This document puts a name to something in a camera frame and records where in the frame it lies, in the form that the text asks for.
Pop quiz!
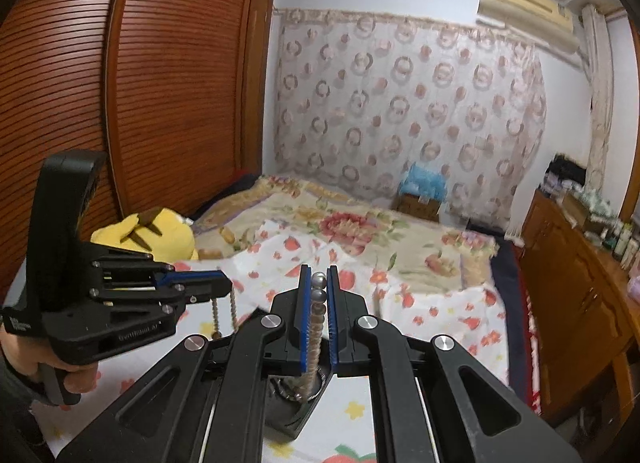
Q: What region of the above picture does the tied cream curtain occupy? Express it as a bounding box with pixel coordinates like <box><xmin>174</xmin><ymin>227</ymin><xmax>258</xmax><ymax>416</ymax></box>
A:
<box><xmin>580</xmin><ymin>4</ymin><xmax>624</xmax><ymax>194</ymax></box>

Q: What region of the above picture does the person's left forearm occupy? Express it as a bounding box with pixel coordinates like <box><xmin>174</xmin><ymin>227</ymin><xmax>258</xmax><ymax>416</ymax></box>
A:
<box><xmin>0</xmin><ymin>363</ymin><xmax>57</xmax><ymax>463</ymax></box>

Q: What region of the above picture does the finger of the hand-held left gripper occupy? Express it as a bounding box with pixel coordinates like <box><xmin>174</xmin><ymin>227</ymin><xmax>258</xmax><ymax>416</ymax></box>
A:
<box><xmin>90</xmin><ymin>273</ymin><xmax>235</xmax><ymax>317</ymax></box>
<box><xmin>94</xmin><ymin>253</ymin><xmax>222</xmax><ymax>288</ymax></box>

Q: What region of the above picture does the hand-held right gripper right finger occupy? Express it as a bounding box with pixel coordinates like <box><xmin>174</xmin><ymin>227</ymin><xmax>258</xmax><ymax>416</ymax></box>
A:
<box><xmin>327</xmin><ymin>265</ymin><xmax>583</xmax><ymax>463</ymax></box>

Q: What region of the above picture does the wall air conditioner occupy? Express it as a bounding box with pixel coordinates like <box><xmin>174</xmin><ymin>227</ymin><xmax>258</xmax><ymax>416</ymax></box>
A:
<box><xmin>477</xmin><ymin>0</ymin><xmax>581</xmax><ymax>52</ymax></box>

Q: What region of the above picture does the wooden cabinet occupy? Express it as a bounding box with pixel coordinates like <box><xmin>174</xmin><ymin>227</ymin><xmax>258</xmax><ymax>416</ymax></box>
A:
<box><xmin>520</xmin><ymin>188</ymin><xmax>640</xmax><ymax>425</ymax></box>

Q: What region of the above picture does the navy red-trimmed bedspread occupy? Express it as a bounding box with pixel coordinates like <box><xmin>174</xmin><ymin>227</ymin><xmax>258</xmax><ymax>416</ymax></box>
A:
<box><xmin>489</xmin><ymin>237</ymin><xmax>544</xmax><ymax>415</ymax></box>

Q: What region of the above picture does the person's left hand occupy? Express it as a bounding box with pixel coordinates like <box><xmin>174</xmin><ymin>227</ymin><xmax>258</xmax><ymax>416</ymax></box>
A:
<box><xmin>0</xmin><ymin>328</ymin><xmax>99</xmax><ymax>395</ymax></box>

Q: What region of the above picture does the row of toiletry bottles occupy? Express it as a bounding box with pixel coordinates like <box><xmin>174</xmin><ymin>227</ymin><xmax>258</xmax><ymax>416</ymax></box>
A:
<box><xmin>595</xmin><ymin>213</ymin><xmax>640</xmax><ymax>270</ymax></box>

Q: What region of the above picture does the small cardboard box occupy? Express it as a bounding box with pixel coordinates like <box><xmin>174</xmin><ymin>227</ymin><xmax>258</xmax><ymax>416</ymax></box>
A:
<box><xmin>392</xmin><ymin>193</ymin><xmax>441</xmax><ymax>222</ymax></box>

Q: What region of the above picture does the black cardboard box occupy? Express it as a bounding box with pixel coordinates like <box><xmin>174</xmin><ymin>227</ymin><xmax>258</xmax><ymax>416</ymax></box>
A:
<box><xmin>267</xmin><ymin>363</ymin><xmax>331</xmax><ymax>442</ymax></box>

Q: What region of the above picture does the yellow plush toy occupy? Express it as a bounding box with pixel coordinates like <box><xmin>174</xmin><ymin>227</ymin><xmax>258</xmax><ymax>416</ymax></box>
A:
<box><xmin>90</xmin><ymin>207</ymin><xmax>199</xmax><ymax>264</ymax></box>

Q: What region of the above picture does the pearl necklace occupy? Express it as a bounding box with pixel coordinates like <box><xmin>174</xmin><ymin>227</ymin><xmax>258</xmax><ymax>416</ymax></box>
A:
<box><xmin>210</xmin><ymin>270</ymin><xmax>331</xmax><ymax>402</ymax></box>

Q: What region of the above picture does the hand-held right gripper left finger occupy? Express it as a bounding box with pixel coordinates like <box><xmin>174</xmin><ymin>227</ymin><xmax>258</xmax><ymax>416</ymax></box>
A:
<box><xmin>55</xmin><ymin>264</ymin><xmax>313</xmax><ymax>463</ymax></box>

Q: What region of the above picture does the circle pattern curtain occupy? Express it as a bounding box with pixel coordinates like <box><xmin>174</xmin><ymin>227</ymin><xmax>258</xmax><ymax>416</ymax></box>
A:
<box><xmin>275</xmin><ymin>8</ymin><xmax>549</xmax><ymax>235</ymax></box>

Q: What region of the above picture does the strawberry flower print sheet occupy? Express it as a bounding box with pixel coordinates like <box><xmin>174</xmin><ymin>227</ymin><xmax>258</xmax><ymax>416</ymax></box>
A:
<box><xmin>15</xmin><ymin>223</ymin><xmax>512</xmax><ymax>463</ymax></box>

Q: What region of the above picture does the wooden louvered wardrobe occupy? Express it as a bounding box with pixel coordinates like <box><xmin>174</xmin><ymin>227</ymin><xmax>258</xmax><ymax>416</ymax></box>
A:
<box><xmin>0</xmin><ymin>0</ymin><xmax>276</xmax><ymax>304</ymax></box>

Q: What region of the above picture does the blue plastic bag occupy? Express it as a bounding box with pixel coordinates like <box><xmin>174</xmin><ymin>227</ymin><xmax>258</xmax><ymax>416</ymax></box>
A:
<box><xmin>402</xmin><ymin>163</ymin><xmax>449</xmax><ymax>202</ymax></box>

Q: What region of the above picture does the wooden box with floral cloth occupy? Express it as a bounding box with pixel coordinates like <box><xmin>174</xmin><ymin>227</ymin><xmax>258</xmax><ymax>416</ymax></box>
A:
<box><xmin>562</xmin><ymin>190</ymin><xmax>616</xmax><ymax>234</ymax></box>

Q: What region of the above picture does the floral blanket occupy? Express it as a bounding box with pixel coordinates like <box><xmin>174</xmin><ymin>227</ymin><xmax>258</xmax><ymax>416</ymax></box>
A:
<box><xmin>195</xmin><ymin>175</ymin><xmax>501</xmax><ymax>290</ymax></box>

